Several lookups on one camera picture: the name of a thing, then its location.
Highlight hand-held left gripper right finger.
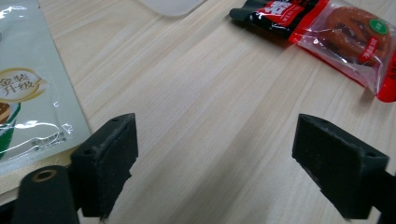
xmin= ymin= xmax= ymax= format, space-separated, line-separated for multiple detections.
xmin=291 ymin=113 xmax=390 ymax=220

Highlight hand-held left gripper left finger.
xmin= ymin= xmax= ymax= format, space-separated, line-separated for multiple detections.
xmin=70 ymin=112 xmax=139 ymax=220

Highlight green and white snack packet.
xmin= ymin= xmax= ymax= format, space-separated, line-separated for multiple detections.
xmin=0 ymin=0 xmax=92 ymax=175

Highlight red and black snack packet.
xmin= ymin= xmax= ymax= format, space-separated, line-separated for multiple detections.
xmin=229 ymin=0 xmax=396 ymax=104

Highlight clear plastic container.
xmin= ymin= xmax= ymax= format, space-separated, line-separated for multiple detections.
xmin=136 ymin=0 xmax=208 ymax=18

